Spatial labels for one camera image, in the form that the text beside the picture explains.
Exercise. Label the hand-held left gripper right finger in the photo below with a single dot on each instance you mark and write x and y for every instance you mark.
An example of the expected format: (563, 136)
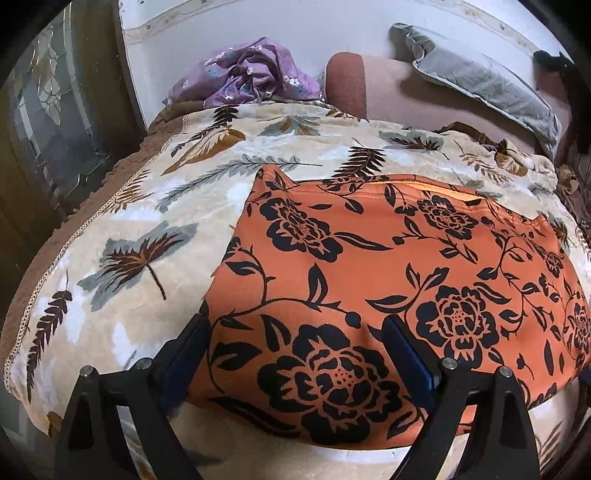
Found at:
(410, 360)

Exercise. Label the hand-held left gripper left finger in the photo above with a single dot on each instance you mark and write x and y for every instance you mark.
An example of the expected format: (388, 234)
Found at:
(184, 364)

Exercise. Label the orange black floral cloth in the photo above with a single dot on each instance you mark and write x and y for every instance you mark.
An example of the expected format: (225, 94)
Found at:
(369, 258)

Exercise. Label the cream leaf-print blanket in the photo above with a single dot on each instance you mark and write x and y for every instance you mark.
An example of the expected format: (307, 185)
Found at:
(152, 240)

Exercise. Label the wooden glass-door cabinet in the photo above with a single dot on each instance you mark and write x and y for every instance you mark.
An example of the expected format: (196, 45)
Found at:
(51, 138)

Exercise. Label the pink brown bolster pillow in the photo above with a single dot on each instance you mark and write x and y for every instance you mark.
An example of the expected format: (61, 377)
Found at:
(383, 92)

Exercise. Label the dark brown patterned fabric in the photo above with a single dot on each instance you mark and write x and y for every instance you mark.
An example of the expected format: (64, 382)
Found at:
(575, 138)

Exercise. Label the grey pillow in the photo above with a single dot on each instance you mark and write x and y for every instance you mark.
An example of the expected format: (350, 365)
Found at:
(485, 78)

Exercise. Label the purple floral cloth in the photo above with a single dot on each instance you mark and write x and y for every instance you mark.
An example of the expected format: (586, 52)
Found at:
(249, 74)

